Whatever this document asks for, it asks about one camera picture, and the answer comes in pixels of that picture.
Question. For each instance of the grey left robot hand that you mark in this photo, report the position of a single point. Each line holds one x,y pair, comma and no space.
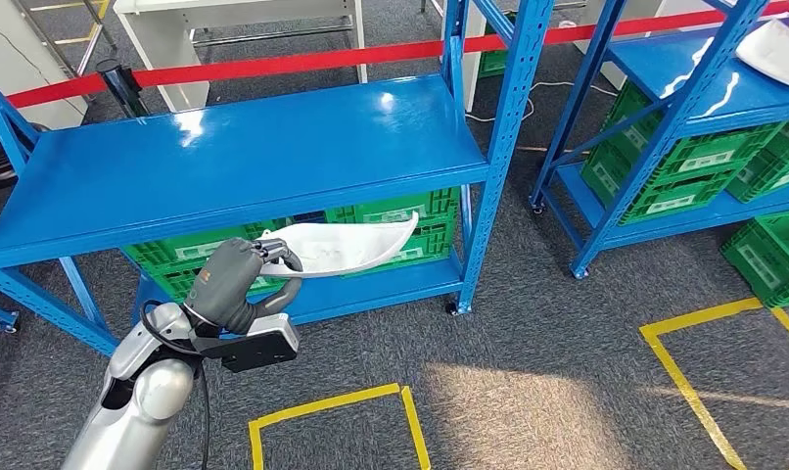
222,285

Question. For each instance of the white curved plastic part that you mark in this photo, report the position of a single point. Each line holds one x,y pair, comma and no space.
342,250
777,55

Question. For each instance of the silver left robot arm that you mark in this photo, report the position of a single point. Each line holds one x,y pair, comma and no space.
141,402

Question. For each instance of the yellow floor tape square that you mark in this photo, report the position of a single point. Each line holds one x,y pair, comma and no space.
693,318
329,401

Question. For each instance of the red barrier belt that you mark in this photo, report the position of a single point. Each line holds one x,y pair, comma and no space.
271,63

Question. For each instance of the white table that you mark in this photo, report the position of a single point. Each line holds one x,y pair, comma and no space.
161,52

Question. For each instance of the white cabinet panel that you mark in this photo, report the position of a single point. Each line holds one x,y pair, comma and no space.
18,65

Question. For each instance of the thin wooden stick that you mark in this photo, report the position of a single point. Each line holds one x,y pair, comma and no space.
550,150

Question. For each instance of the clear plastic bag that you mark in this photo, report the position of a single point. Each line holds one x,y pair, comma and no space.
567,24

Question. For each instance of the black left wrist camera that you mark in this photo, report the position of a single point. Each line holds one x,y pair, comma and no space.
258,347

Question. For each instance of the black stanchion post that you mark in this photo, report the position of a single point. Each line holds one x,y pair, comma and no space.
122,87

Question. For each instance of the chrome tube frame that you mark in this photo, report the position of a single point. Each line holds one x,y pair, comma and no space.
90,48

